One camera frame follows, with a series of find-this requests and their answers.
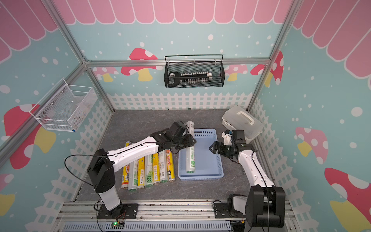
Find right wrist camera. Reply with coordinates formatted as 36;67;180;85
222;130;232;146

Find blue plastic basket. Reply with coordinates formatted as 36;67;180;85
178;129;224;181

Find black wire wall basket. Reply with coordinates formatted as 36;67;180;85
164;54;226;88

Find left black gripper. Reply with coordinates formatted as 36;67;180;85
172;133;197;149

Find white plastic storage box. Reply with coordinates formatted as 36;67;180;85
222;106;263;144

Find small green circuit board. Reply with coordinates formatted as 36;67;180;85
110;221;125;230

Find yellow red wrap roll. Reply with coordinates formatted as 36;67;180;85
166;149;175;182

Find white wire wall basket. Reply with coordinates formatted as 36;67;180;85
29;79;98;132

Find clear white wrap roll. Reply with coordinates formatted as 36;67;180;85
158;150;168;183

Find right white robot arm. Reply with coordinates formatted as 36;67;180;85
209;130;286;229

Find black socket wrench set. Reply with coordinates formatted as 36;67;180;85
165;72;213;88

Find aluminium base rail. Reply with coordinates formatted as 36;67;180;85
52;199;300;232

